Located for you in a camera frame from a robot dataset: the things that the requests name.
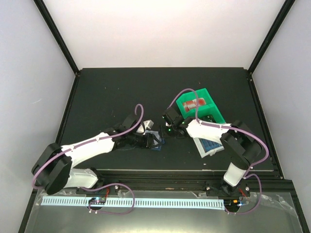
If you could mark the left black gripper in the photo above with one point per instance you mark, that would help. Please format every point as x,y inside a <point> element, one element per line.
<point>148,142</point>

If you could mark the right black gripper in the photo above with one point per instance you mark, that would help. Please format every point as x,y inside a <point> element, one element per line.
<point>172,136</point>

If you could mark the blue card holder wallet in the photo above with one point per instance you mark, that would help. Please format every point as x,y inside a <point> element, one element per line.
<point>155,141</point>

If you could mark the red white card stack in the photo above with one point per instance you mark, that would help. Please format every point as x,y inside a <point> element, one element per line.
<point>192,104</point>

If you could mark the green bin with red cards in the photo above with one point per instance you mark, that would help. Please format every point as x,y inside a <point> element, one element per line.
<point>201,93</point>

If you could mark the white bin with blue cards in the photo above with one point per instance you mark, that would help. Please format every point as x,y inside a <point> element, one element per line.
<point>202,152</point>

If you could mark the green bin with black cards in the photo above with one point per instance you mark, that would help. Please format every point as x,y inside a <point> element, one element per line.
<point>211,109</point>

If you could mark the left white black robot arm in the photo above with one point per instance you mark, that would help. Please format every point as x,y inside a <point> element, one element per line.
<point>56,168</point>

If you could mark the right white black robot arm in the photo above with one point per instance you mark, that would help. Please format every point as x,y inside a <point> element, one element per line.
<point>244,148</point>

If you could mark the black vip card stack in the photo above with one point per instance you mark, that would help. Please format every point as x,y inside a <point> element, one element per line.
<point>209,118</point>

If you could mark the blue vip card stack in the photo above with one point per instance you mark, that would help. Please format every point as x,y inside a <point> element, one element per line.
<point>210,145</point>

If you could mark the left small circuit board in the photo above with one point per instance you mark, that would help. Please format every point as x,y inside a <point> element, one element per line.
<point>97,200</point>

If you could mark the small circuit board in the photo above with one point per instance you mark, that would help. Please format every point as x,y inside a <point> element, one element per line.
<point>97,200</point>
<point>235,202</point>

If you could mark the right small circuit board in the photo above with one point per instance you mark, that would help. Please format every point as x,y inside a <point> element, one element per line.
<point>235,202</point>

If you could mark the white slotted cable duct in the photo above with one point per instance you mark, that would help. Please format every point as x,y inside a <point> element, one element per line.
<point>137,203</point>

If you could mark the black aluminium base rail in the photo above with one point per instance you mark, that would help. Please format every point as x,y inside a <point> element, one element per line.
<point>211,182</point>

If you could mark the left black frame post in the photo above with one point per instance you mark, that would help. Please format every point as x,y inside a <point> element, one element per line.
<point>56,34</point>

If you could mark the black frame post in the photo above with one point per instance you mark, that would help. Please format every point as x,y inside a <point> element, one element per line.
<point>286,7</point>
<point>56,34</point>

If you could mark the right black frame post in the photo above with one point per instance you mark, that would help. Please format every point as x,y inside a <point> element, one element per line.
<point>286,7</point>

